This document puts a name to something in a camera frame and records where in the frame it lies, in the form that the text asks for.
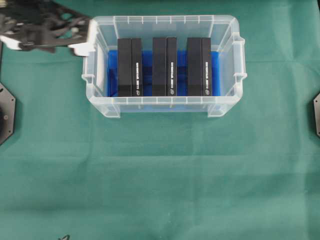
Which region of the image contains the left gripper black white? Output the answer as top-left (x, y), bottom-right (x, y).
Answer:
top-left (0, 0), bottom-right (97, 57)

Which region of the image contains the black camera box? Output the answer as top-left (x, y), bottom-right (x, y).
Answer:
top-left (152, 37), bottom-right (178, 97)
top-left (117, 38), bottom-right (143, 97)
top-left (187, 37), bottom-right (213, 97)

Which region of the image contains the clear plastic storage case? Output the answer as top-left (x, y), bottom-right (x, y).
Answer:
top-left (82, 15), bottom-right (247, 118)

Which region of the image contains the blue liner in case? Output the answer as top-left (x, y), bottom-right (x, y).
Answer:
top-left (105, 50), bottom-right (221, 97)

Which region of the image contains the green table cloth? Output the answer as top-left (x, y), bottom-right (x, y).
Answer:
top-left (0, 0), bottom-right (320, 240)

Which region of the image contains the small black object bottom edge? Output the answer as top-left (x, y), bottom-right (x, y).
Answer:
top-left (58, 234), bottom-right (70, 240)

